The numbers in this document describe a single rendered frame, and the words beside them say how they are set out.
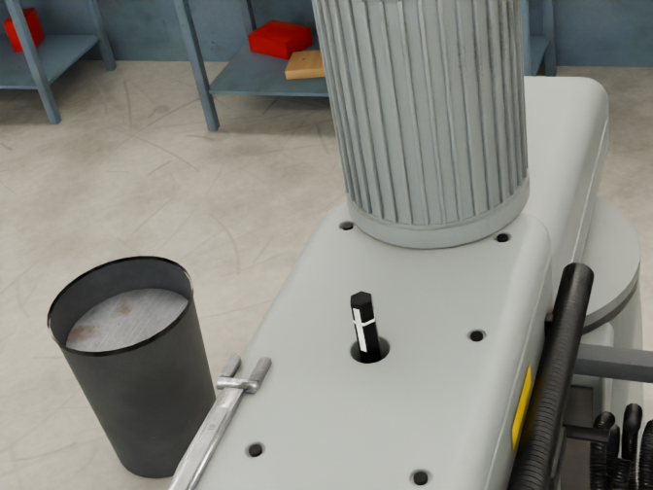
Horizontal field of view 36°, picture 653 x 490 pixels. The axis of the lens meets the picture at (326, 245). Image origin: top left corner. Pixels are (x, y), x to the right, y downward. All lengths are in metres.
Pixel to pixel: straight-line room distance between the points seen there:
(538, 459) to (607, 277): 0.62
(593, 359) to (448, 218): 0.34
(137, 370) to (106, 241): 1.67
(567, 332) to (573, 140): 0.47
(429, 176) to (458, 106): 0.08
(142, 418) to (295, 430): 2.42
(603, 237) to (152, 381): 1.89
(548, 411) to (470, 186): 0.23
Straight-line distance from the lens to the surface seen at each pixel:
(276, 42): 5.40
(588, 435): 1.29
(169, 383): 3.20
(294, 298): 0.99
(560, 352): 1.02
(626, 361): 1.26
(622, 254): 1.55
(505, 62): 0.96
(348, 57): 0.94
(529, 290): 0.98
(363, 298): 0.88
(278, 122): 5.31
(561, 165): 1.39
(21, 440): 3.86
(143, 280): 3.45
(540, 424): 0.95
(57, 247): 4.79
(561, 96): 1.55
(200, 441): 0.87
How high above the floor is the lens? 2.50
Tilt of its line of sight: 36 degrees down
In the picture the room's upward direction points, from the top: 11 degrees counter-clockwise
